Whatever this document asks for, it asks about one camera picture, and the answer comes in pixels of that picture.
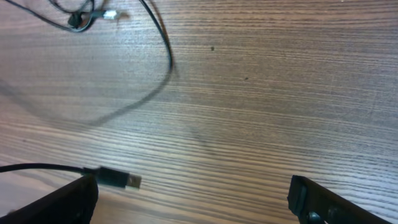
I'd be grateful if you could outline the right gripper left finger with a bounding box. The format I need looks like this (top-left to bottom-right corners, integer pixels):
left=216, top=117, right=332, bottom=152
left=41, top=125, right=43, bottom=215
left=1, top=175, right=98, bottom=224

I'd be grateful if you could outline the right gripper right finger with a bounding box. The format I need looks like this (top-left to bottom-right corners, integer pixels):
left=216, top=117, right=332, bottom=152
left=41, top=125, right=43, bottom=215
left=287, top=175, right=391, bottom=224

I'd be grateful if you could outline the thick black USB cable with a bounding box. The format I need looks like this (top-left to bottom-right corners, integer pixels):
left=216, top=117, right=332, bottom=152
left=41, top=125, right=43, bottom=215
left=0, top=162, right=142, bottom=190

